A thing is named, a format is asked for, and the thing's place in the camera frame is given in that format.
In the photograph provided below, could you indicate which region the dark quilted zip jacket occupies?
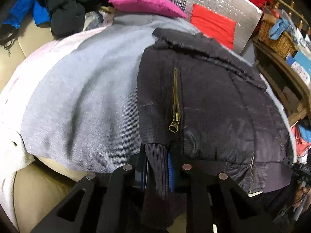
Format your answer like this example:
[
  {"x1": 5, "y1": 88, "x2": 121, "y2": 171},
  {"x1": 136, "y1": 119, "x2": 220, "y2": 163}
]
[{"x1": 137, "y1": 28, "x2": 295, "y2": 231}]

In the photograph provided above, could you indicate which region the clear plastic bag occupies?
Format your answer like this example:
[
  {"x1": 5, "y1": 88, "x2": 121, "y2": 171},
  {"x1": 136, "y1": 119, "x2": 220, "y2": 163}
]
[{"x1": 85, "y1": 6, "x2": 114, "y2": 30}]

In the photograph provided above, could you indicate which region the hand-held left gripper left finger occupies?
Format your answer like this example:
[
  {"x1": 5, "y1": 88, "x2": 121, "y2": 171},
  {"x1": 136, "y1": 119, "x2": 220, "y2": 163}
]
[{"x1": 30, "y1": 154, "x2": 149, "y2": 233}]

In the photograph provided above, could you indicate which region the grey blanket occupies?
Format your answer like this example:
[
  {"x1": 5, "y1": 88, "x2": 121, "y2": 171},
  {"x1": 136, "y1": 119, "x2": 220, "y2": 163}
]
[{"x1": 0, "y1": 13, "x2": 295, "y2": 231}]

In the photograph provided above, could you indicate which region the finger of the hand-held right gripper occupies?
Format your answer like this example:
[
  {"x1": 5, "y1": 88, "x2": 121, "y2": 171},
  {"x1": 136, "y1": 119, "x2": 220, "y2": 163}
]
[{"x1": 282, "y1": 159, "x2": 311, "y2": 182}]

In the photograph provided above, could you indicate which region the red pillow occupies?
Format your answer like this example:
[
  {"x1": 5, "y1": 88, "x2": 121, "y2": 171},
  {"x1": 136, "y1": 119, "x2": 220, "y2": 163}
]
[{"x1": 190, "y1": 3, "x2": 237, "y2": 51}]

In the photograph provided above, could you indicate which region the light blue cloth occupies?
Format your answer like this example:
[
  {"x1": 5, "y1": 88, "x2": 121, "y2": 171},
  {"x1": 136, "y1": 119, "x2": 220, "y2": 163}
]
[{"x1": 268, "y1": 18, "x2": 295, "y2": 40}]

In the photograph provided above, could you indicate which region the pink cloth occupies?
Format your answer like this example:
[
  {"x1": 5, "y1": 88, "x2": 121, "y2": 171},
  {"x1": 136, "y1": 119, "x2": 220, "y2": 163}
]
[{"x1": 290, "y1": 124, "x2": 311, "y2": 161}]

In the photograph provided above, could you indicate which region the beige sofa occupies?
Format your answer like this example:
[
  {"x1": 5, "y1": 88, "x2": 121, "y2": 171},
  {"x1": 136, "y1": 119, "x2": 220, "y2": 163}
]
[{"x1": 0, "y1": 17, "x2": 98, "y2": 233}]

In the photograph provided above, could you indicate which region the pile of black clothes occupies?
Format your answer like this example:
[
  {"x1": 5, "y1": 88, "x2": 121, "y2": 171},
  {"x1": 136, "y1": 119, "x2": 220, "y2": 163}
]
[{"x1": 39, "y1": 0, "x2": 114, "y2": 37}]

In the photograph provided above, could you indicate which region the wooden side table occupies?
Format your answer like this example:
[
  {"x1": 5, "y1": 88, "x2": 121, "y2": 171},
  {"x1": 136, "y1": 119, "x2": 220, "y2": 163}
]
[{"x1": 251, "y1": 37, "x2": 311, "y2": 127}]

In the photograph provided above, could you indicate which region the pink pillow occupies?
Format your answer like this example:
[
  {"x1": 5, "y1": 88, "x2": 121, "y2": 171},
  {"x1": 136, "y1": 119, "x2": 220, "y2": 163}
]
[{"x1": 108, "y1": 0, "x2": 189, "y2": 18}]

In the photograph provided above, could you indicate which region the blue garment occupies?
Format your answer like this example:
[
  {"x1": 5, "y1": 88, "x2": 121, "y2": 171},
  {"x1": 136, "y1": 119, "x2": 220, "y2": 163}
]
[{"x1": 2, "y1": 0, "x2": 51, "y2": 30}]

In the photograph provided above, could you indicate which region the wooden railing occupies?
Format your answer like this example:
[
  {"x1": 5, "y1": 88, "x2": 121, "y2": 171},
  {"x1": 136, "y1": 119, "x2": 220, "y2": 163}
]
[{"x1": 259, "y1": 0, "x2": 311, "y2": 34}]

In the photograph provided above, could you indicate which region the person's right hand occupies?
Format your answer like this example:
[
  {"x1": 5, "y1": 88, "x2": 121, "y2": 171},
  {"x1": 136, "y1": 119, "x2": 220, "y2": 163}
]
[{"x1": 293, "y1": 184, "x2": 311, "y2": 208}]

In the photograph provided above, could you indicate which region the wicker basket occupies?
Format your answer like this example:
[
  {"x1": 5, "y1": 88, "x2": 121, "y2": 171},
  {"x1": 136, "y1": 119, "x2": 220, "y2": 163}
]
[{"x1": 257, "y1": 19, "x2": 298, "y2": 59}]

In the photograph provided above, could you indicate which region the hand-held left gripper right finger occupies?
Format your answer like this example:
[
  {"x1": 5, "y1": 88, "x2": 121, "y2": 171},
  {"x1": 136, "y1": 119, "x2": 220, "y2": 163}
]
[{"x1": 168, "y1": 150, "x2": 280, "y2": 233}]

